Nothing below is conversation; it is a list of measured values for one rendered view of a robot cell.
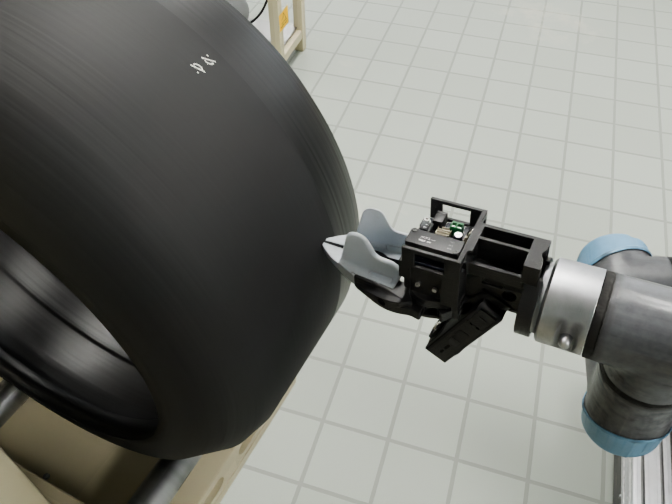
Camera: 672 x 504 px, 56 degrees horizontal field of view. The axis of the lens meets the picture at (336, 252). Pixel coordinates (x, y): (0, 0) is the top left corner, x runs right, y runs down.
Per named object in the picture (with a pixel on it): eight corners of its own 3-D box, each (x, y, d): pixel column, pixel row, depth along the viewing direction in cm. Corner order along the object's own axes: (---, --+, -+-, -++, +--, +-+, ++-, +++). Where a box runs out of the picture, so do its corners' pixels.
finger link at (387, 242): (334, 188, 61) (423, 211, 58) (339, 232, 65) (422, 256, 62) (319, 207, 59) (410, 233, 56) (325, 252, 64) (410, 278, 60)
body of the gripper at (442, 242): (425, 192, 57) (561, 226, 53) (424, 258, 63) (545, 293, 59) (392, 246, 52) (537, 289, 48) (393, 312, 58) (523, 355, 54)
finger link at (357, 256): (319, 207, 59) (410, 233, 56) (325, 252, 64) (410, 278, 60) (303, 228, 57) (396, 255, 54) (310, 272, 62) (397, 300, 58)
